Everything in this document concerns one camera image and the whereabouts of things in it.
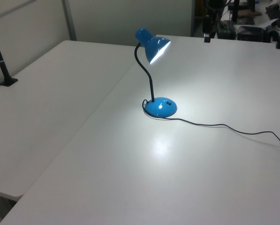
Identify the Franka gripper body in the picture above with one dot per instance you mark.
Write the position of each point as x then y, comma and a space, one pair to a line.
206, 24

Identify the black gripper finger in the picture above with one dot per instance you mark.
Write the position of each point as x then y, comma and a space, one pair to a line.
206, 38
209, 38

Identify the blue gooseneck desk lamp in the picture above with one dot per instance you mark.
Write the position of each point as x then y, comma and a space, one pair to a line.
159, 109

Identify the dark equipment box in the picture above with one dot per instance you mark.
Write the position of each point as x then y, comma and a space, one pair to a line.
227, 30

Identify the black thin upright pole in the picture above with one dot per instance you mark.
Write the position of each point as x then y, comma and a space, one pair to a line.
235, 10

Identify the white paper sheet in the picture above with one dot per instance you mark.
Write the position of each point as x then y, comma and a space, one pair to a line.
259, 24

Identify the grey metal partition post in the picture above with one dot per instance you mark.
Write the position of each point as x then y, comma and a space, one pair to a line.
69, 18

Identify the black clamped camera pole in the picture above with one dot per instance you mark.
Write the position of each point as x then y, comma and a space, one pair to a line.
1, 63

